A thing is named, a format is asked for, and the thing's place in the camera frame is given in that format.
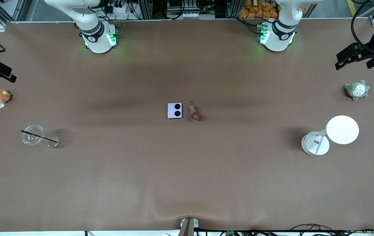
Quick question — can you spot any small brown lion statue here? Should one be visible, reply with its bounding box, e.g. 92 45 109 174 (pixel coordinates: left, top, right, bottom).
189 101 200 121

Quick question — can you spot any lavender flip phone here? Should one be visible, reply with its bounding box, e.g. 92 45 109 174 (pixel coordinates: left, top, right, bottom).
167 103 183 119

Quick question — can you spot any brown bear plush with tag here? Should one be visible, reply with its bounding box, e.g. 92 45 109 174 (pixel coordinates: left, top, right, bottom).
0 89 11 110

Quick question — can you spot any grey totoro plush toy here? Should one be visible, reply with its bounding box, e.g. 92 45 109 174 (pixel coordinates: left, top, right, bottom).
344 80 370 101

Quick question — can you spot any clear plastic cup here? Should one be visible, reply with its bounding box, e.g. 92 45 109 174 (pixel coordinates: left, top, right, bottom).
22 124 59 148

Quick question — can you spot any white round desk lamp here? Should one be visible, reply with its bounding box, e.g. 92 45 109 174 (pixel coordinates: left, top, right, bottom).
301 115 360 156

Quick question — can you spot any black drinking straw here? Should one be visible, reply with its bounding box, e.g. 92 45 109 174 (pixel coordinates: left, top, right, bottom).
21 130 58 143

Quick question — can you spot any orange plush toy pile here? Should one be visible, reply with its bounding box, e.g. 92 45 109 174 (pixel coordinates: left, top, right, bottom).
238 0 279 19

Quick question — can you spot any white power strip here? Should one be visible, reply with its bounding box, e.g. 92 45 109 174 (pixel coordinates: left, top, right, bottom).
108 3 131 14

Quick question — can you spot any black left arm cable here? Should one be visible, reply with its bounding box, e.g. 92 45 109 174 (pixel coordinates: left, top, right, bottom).
351 0 374 56

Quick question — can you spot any black cable bundle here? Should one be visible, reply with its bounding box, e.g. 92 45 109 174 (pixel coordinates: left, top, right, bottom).
290 224 374 236

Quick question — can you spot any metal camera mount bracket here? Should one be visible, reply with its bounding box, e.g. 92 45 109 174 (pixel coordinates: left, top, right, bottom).
179 217 200 236

